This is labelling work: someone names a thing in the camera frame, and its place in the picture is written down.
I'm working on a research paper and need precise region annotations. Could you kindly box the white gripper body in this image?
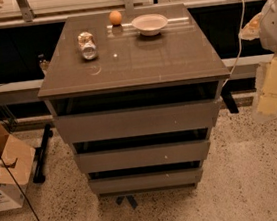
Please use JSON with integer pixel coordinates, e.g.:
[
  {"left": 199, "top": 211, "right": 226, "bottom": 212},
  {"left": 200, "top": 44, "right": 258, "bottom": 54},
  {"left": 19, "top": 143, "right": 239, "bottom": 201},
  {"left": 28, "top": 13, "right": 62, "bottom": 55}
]
[{"left": 239, "top": 13, "right": 263, "bottom": 41}]

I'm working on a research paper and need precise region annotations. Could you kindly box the grey bottom drawer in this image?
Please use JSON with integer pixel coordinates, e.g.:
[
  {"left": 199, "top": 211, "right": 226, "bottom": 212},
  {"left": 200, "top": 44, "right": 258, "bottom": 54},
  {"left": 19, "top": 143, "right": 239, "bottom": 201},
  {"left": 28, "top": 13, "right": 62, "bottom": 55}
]
[{"left": 89, "top": 167, "right": 203, "bottom": 196}]

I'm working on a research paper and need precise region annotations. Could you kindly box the grey drawer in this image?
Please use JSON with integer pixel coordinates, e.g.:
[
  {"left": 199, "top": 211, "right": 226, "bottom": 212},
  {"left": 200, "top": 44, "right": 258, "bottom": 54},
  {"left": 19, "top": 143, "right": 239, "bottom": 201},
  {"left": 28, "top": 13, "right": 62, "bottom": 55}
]
[
  {"left": 89, "top": 167, "right": 203, "bottom": 196},
  {"left": 75, "top": 140, "right": 210, "bottom": 174},
  {"left": 54, "top": 101, "right": 219, "bottom": 144}
]

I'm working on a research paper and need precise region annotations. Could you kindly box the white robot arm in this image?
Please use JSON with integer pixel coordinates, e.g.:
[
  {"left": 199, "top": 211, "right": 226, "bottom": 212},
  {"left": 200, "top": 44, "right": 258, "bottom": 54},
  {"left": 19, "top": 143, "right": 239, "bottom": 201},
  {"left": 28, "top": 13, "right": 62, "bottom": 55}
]
[{"left": 239, "top": 0, "right": 277, "bottom": 122}]

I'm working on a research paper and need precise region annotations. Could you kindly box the grey drawer cabinet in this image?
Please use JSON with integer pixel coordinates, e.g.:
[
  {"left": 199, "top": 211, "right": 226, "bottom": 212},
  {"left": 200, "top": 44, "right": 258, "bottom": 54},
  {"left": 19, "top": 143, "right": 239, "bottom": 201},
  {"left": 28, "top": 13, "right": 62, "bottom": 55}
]
[{"left": 28, "top": 0, "right": 245, "bottom": 206}]

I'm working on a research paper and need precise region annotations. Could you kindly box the grey top drawer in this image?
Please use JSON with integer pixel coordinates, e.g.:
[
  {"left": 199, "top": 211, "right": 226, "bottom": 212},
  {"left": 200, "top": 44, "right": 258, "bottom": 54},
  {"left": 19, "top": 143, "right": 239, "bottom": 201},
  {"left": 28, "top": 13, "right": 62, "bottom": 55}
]
[{"left": 54, "top": 101, "right": 219, "bottom": 144}]

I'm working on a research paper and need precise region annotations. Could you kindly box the grey middle drawer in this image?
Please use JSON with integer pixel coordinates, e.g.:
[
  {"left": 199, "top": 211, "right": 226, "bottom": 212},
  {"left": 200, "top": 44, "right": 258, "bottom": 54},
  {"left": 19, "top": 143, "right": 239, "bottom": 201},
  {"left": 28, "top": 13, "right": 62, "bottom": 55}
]
[{"left": 75, "top": 140, "right": 210, "bottom": 174}]

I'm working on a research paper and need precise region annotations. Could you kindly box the black table leg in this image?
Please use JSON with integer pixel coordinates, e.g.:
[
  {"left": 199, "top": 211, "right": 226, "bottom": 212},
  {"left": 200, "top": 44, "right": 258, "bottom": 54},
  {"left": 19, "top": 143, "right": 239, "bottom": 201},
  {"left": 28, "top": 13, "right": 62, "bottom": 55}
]
[{"left": 221, "top": 88, "right": 238, "bottom": 114}]

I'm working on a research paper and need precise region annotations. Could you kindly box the white bowl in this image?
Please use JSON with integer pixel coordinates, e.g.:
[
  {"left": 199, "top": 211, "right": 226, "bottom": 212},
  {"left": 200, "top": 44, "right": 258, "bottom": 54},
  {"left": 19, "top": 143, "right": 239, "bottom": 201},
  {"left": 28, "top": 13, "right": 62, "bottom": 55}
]
[{"left": 132, "top": 14, "right": 168, "bottom": 37}]

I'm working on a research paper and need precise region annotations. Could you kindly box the orange fruit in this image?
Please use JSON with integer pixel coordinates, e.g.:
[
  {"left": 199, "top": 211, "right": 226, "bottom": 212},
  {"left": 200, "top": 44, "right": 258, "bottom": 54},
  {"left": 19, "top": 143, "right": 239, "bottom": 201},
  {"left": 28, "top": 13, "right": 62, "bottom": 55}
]
[{"left": 109, "top": 10, "right": 122, "bottom": 26}]

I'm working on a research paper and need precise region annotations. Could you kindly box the crushed silver can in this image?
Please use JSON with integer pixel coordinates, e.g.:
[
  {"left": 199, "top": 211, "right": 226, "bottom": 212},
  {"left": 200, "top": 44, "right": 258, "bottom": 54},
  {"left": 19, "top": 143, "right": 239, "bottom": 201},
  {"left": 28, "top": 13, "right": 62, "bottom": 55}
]
[{"left": 77, "top": 31, "right": 98, "bottom": 60}]

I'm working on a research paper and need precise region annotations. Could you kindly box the black stand foot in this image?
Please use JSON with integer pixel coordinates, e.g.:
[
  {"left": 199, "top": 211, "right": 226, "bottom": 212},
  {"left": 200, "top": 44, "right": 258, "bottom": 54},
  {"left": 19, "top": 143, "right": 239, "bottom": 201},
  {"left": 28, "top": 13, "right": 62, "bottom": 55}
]
[{"left": 33, "top": 124, "right": 54, "bottom": 184}]

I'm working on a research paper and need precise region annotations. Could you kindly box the cardboard box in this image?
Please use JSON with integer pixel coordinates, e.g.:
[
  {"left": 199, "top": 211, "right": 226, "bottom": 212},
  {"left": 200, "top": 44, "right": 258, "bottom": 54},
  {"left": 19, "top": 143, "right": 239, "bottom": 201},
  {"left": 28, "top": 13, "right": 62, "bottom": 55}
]
[{"left": 0, "top": 123, "right": 36, "bottom": 212}]

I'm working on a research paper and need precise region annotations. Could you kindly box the white cable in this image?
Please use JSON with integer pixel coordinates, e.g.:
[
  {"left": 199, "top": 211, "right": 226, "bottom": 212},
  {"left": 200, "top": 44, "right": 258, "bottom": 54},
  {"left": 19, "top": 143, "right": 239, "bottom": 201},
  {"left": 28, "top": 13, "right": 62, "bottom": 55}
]
[{"left": 211, "top": 0, "right": 256, "bottom": 88}]

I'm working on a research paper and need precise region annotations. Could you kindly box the black cable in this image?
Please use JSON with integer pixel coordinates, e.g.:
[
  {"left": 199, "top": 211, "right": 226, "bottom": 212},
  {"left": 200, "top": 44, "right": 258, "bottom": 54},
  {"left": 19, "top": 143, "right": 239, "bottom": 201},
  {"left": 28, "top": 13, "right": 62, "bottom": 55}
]
[{"left": 0, "top": 124, "right": 55, "bottom": 221}]

